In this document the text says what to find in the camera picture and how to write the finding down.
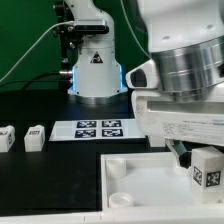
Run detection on black cables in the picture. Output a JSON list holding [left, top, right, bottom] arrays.
[[0, 71, 73, 91]]

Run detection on white marker tag sheet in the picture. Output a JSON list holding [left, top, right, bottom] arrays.
[[50, 119, 145, 141]]

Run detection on white obstacle fence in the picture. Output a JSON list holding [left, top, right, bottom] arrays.
[[0, 206, 224, 224]]

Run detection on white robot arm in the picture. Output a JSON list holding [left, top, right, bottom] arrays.
[[65, 0, 224, 163]]

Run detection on white camera cable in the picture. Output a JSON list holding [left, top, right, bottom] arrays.
[[0, 20, 76, 84]]

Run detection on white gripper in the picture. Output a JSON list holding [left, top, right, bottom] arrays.
[[131, 89, 224, 168]]

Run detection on white square tabletop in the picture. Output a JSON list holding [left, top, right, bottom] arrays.
[[101, 152, 224, 209]]

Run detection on black camera on stand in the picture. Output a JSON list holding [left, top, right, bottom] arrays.
[[52, 1, 109, 87]]

